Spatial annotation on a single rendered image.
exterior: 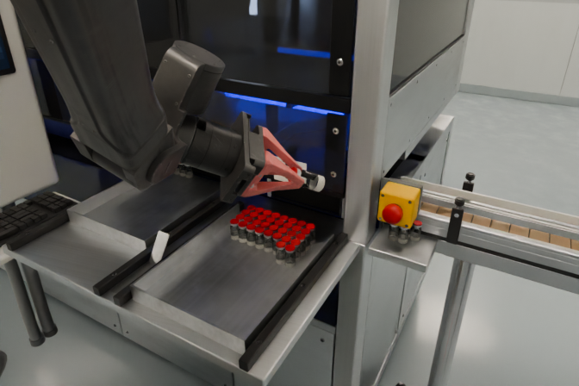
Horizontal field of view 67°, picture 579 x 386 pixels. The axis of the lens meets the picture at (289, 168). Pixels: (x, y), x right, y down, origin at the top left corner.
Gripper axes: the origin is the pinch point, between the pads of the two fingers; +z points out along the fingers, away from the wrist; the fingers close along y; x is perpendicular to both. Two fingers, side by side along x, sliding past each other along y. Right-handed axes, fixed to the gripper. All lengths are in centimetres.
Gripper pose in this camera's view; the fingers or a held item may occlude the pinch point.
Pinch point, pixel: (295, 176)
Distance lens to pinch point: 56.4
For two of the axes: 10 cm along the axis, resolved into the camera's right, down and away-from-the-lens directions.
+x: -5.1, 6.4, 5.7
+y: -1.1, -7.1, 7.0
